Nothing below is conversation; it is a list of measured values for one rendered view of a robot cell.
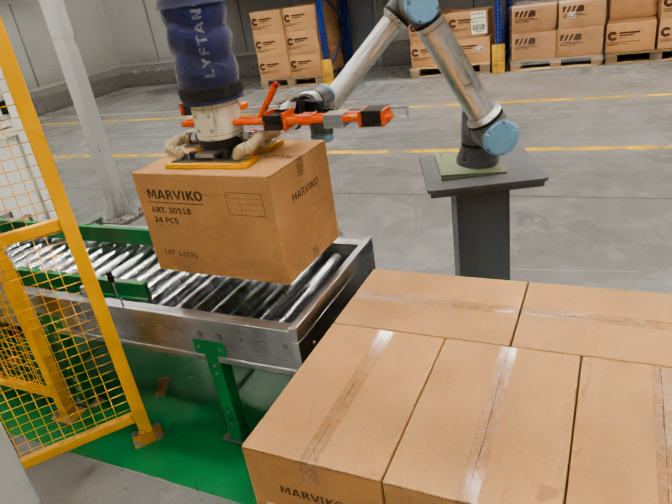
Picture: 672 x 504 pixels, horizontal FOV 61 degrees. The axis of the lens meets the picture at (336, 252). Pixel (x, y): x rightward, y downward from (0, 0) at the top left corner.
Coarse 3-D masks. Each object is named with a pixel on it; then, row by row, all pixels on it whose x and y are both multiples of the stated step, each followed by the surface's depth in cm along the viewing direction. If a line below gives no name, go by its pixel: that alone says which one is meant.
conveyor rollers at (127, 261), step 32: (32, 256) 296; (64, 256) 291; (96, 256) 286; (128, 256) 281; (320, 256) 250; (160, 288) 242; (192, 288) 243; (224, 288) 235; (288, 288) 227; (288, 320) 209
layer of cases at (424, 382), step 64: (384, 320) 197; (448, 320) 192; (512, 320) 187; (576, 320) 182; (640, 320) 177; (320, 384) 171; (384, 384) 167; (448, 384) 163; (512, 384) 160; (576, 384) 156; (640, 384) 153; (256, 448) 151; (320, 448) 148; (384, 448) 145; (448, 448) 142; (512, 448) 139; (576, 448) 137; (640, 448) 134
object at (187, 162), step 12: (192, 156) 205; (216, 156) 204; (228, 156) 199; (252, 156) 200; (168, 168) 207; (180, 168) 205; (192, 168) 202; (204, 168) 200; (216, 168) 198; (228, 168) 196; (240, 168) 194
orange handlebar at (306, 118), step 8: (240, 104) 225; (304, 112) 193; (312, 112) 192; (352, 112) 186; (392, 112) 180; (184, 120) 212; (192, 120) 212; (240, 120) 199; (248, 120) 198; (256, 120) 197; (288, 120) 191; (296, 120) 190; (304, 120) 189; (312, 120) 188; (320, 120) 187; (344, 120) 183; (352, 120) 182
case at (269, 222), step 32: (160, 160) 220; (288, 160) 196; (320, 160) 212; (160, 192) 208; (192, 192) 201; (224, 192) 194; (256, 192) 188; (288, 192) 194; (320, 192) 214; (160, 224) 215; (192, 224) 208; (224, 224) 201; (256, 224) 194; (288, 224) 196; (320, 224) 216; (160, 256) 224; (192, 256) 216; (224, 256) 208; (256, 256) 201; (288, 256) 198
